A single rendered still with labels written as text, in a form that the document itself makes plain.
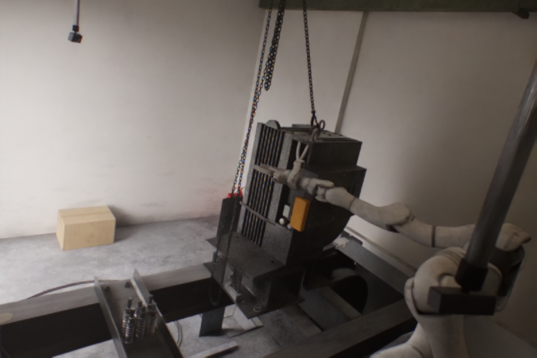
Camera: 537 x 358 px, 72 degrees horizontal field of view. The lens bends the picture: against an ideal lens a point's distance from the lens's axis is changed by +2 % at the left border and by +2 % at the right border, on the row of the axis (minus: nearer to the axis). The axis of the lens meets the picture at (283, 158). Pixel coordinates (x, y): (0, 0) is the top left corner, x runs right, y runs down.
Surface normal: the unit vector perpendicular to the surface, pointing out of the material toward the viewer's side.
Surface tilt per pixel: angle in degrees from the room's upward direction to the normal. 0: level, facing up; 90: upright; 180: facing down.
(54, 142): 90
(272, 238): 90
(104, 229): 90
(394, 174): 90
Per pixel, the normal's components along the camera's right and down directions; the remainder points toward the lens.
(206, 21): 0.59, 0.31
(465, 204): -0.78, 0.00
